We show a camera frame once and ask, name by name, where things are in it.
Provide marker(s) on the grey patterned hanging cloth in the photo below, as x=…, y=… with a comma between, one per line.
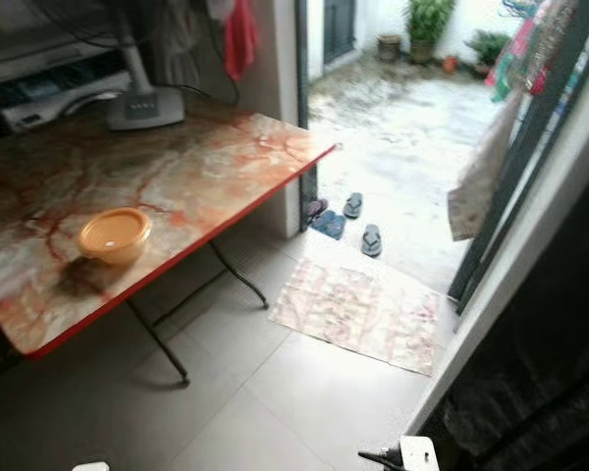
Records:
x=179, y=39

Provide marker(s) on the purple slipper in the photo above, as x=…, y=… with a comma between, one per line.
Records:
x=314, y=207

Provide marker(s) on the small orange pot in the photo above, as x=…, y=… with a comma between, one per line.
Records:
x=450, y=64

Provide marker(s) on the marble folding table red edge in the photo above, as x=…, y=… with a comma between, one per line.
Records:
x=196, y=177

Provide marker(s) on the dark metal sliding gate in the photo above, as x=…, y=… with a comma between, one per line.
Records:
x=545, y=128

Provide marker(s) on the orange lidded plastic bowl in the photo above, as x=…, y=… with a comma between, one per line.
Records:
x=114, y=235

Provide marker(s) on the brown plant pot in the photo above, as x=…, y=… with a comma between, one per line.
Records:
x=389, y=48

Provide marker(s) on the grey slipper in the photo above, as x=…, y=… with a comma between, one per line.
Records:
x=371, y=240
x=352, y=205

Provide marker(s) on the blue slipper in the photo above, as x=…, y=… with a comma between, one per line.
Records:
x=330, y=225

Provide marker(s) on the patterned floor mat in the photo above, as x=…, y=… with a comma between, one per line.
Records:
x=363, y=314

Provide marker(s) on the grey standing fan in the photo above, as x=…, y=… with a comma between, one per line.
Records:
x=145, y=108

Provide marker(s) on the beige hanging cloth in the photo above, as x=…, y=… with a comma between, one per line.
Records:
x=481, y=172

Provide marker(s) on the pink hanging garment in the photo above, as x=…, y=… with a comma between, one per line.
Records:
x=515, y=54

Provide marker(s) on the dark door frame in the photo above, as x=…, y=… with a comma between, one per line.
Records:
x=304, y=98

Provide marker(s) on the low green potted plant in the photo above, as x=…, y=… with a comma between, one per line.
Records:
x=489, y=47

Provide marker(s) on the grey appliance box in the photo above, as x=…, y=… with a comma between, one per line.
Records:
x=39, y=54

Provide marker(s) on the white fridge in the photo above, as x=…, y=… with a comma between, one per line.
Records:
x=510, y=294

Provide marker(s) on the tall green potted plant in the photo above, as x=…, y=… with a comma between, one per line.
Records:
x=430, y=22

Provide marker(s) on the white washing machine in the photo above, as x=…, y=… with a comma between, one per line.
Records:
x=54, y=103

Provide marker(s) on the red hanging cloth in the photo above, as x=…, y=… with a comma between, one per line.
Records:
x=240, y=39

